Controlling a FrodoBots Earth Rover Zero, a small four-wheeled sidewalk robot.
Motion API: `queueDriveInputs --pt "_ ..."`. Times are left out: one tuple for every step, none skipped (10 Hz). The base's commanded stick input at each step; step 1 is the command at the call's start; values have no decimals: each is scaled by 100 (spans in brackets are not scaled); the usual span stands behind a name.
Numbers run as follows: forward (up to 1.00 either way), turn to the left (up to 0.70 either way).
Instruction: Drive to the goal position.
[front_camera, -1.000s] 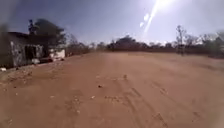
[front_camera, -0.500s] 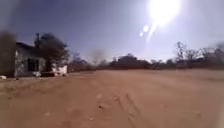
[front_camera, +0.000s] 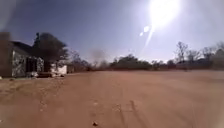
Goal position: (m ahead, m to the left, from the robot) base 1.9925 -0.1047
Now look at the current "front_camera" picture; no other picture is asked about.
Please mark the row of distant trees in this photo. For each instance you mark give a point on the row of distant trees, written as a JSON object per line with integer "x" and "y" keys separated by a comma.
{"x": 160, "y": 61}

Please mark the dark leafy tree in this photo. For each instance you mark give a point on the dark leafy tree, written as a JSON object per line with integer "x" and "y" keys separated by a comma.
{"x": 50, "y": 48}

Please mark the pale stone building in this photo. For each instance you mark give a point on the pale stone building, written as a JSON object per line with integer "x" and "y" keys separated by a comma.
{"x": 23, "y": 63}

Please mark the reddish brown dirt ground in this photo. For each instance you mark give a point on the reddish brown dirt ground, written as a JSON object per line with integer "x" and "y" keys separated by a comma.
{"x": 133, "y": 100}

